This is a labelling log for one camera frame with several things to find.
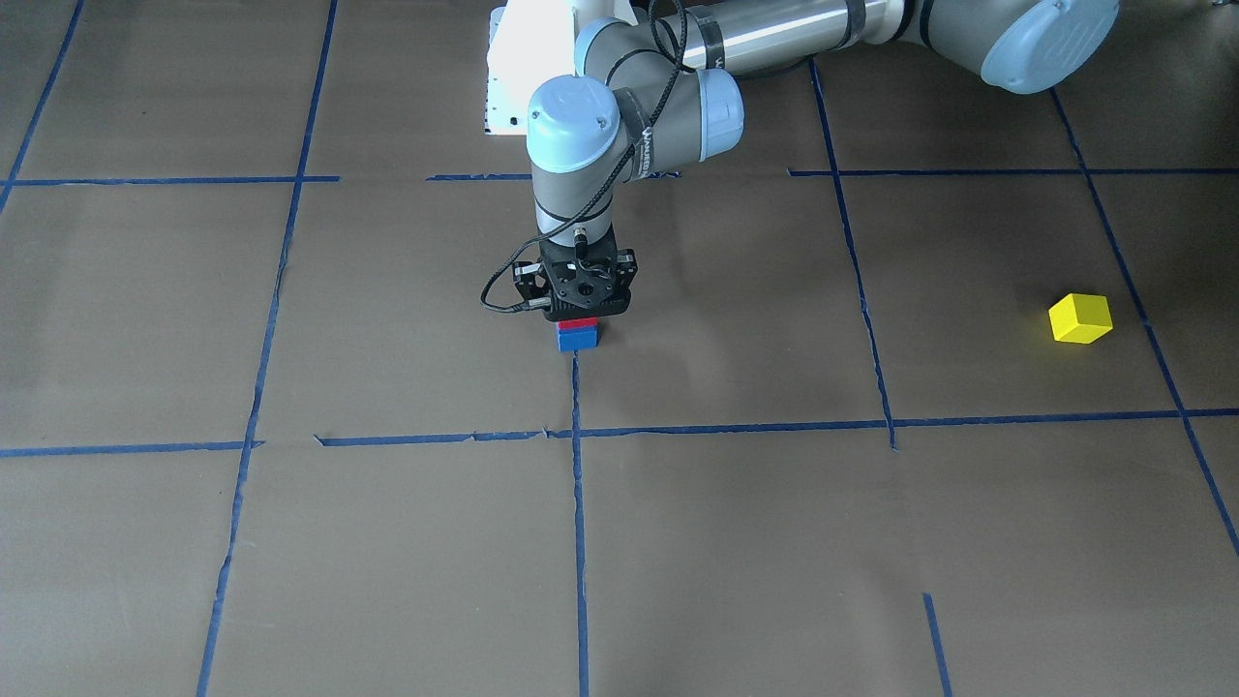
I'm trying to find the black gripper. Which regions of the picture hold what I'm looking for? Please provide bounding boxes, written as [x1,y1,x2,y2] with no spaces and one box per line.
[514,253,589,306]

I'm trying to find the red wooden block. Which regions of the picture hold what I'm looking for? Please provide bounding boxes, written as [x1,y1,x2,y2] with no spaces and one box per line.
[555,318,600,332]

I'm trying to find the blue wooden block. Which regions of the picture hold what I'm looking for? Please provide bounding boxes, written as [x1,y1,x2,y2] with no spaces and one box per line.
[555,326,600,353]

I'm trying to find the yellow wooden block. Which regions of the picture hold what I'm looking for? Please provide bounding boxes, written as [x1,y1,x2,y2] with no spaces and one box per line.
[1047,292,1114,345]

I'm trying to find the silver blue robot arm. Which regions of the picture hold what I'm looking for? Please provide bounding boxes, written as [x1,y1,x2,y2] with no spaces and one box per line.
[487,1,1120,321]

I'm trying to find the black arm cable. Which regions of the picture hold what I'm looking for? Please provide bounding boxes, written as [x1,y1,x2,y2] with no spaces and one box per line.
[479,0,690,314]

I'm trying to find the white mounting base plate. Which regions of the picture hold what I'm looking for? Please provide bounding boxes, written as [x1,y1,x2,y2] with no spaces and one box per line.
[482,0,641,136]

